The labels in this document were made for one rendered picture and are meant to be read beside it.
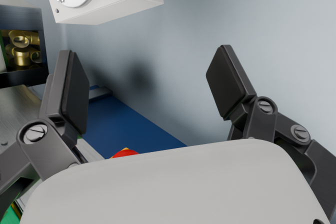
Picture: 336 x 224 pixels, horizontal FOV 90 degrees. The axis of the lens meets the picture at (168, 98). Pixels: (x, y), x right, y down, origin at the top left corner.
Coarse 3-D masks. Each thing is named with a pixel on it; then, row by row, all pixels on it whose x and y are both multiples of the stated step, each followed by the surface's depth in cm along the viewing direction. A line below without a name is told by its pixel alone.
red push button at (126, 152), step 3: (123, 150) 22; (126, 150) 22; (129, 150) 22; (132, 150) 22; (117, 153) 21; (120, 153) 21; (123, 153) 21; (126, 153) 22; (129, 153) 22; (132, 153) 22; (135, 153) 22; (138, 153) 22; (114, 156) 21; (117, 156) 21; (120, 156) 21
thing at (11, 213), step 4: (8, 208) 23; (12, 208) 23; (8, 212) 23; (12, 212) 23; (4, 216) 22; (8, 216) 23; (12, 216) 23; (16, 216) 23; (4, 220) 22; (8, 220) 22; (12, 220) 22; (16, 220) 22
